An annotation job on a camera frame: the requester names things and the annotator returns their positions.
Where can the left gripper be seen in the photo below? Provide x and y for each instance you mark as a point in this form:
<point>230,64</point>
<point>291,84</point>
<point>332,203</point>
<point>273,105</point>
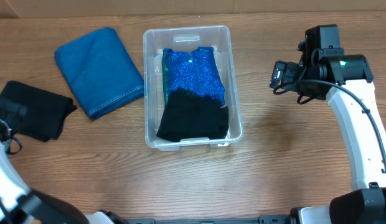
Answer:
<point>12,118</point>

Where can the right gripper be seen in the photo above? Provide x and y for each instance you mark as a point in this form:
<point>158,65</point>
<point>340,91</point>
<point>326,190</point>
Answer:
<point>286,84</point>

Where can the blue sparkly cloth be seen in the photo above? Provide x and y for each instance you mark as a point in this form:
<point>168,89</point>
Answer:
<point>195,71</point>

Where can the black cloth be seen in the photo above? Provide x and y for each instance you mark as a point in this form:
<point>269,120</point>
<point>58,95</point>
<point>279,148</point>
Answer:
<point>188,115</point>
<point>46,111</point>

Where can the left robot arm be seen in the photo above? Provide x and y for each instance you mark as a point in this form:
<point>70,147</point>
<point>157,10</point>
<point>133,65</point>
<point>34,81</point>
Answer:
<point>18,202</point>

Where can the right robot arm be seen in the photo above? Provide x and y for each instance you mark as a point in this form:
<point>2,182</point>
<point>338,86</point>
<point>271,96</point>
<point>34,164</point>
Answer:
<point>325,72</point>

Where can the folded blue denim cloth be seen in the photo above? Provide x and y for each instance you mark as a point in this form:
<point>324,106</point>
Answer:
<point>99,72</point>

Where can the clear plastic storage bin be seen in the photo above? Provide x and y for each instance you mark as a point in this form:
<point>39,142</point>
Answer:
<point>187,39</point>

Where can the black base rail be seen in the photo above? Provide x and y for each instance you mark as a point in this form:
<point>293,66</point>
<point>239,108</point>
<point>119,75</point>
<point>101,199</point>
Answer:
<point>205,221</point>

